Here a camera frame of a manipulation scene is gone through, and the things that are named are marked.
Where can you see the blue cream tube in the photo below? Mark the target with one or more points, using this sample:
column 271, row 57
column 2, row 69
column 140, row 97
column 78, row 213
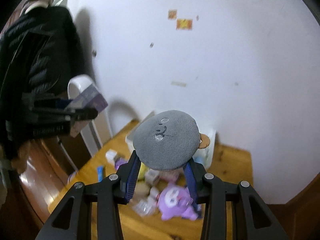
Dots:
column 100, row 173

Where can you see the white storage bin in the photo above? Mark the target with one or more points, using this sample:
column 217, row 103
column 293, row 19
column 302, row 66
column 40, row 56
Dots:
column 203, row 156

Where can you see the white square box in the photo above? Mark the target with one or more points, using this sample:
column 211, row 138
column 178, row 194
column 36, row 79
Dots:
column 111, row 156

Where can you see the wooden side table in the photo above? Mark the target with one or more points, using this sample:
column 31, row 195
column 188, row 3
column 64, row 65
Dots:
column 229, row 164

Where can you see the small orange wall sticker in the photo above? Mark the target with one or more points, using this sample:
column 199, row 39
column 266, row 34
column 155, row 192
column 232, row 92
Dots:
column 172, row 14

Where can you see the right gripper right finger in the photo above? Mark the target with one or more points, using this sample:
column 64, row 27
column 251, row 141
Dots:
column 251, row 217

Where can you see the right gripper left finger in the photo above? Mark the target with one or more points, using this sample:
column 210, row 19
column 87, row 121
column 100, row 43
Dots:
column 71, row 219

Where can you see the purple plush toy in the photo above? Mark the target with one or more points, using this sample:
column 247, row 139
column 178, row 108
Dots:
column 175, row 201

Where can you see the grey round plush pouch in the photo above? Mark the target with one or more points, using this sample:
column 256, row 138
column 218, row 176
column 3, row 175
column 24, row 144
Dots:
column 167, row 140

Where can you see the purple lavender small box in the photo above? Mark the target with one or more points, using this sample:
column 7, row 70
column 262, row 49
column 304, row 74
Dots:
column 85, row 108

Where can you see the tape strip on wall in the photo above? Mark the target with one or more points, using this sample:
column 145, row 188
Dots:
column 179, row 84

